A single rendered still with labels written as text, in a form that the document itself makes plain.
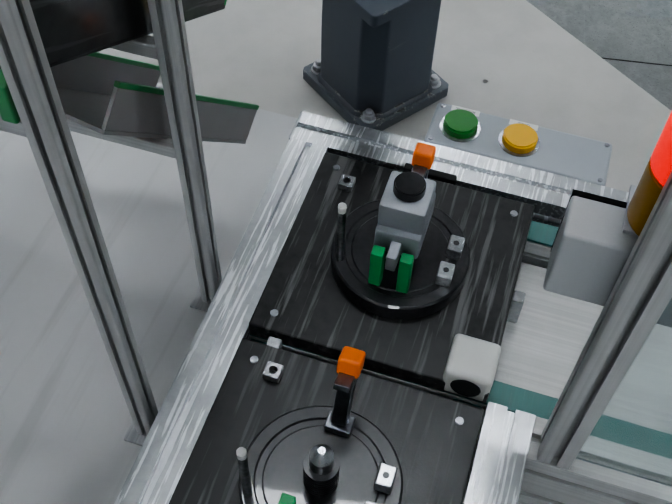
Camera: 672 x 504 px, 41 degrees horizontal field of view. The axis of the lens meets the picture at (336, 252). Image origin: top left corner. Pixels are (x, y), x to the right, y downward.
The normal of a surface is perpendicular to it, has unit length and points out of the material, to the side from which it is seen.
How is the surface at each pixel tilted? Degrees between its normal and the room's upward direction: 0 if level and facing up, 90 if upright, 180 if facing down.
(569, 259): 90
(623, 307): 90
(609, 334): 90
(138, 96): 90
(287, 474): 0
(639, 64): 1
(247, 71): 0
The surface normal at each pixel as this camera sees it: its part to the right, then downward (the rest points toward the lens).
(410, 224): -0.30, 0.77
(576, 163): 0.02, -0.58
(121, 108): 0.88, 0.39
